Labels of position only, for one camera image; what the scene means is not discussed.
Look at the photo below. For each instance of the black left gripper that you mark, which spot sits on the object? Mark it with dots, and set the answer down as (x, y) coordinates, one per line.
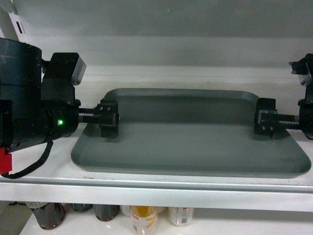
(57, 111)

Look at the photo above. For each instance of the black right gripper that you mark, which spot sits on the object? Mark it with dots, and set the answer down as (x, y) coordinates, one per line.
(279, 122)

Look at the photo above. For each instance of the silver grey metal tray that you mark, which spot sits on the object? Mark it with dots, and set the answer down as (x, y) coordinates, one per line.
(188, 132)

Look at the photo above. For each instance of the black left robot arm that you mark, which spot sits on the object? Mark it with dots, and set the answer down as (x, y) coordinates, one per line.
(37, 98)

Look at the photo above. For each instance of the white upper shelf board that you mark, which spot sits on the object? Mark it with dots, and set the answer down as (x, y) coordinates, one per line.
(59, 180)

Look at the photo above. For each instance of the dark tea bottle front middle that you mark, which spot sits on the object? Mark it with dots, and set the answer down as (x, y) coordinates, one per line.
(105, 213)

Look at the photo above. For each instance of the dark tea bottle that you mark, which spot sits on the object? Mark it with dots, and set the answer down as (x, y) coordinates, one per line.
(49, 215)
(105, 213)

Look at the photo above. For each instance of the orange juice bottle front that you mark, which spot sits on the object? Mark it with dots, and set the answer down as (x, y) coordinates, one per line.
(144, 219)

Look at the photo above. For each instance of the dark tea bottle front left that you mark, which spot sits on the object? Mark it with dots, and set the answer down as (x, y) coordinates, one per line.
(49, 215)

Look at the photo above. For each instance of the yellow juice bottle right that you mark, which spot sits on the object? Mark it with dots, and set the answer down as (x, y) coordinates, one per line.
(181, 216)

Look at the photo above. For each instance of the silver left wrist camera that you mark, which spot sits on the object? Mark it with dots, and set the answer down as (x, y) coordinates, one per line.
(78, 73)

